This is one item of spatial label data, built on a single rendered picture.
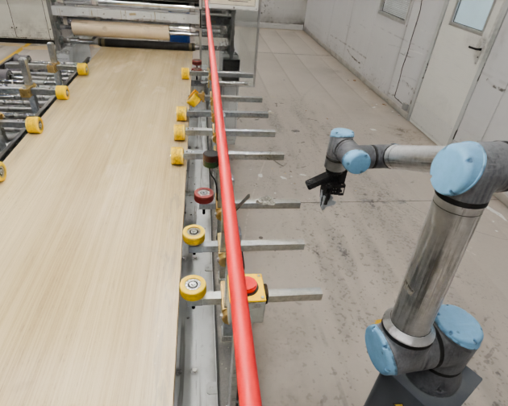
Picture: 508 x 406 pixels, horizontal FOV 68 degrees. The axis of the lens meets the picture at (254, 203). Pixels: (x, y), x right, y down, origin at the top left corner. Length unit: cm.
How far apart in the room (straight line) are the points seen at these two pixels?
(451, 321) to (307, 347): 103
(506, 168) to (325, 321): 158
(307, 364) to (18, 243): 145
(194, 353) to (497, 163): 104
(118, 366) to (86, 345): 11
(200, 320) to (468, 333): 87
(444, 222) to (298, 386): 131
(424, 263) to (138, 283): 81
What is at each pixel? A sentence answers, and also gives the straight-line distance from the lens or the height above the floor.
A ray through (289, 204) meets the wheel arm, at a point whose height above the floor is 85.
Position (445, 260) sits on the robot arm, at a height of 117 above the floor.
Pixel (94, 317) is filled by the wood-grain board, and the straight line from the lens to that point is 115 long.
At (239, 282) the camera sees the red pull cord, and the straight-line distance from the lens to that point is 18.
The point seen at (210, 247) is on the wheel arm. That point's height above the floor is 84.
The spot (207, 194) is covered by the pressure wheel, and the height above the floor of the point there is 91.
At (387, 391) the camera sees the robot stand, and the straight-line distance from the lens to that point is 157.
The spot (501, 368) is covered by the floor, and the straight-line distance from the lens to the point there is 256.
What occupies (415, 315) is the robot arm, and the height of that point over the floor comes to 98.
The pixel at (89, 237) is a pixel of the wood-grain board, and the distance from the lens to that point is 140.
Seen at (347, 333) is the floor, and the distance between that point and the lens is 230.
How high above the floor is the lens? 177
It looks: 35 degrees down
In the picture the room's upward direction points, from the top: 5 degrees clockwise
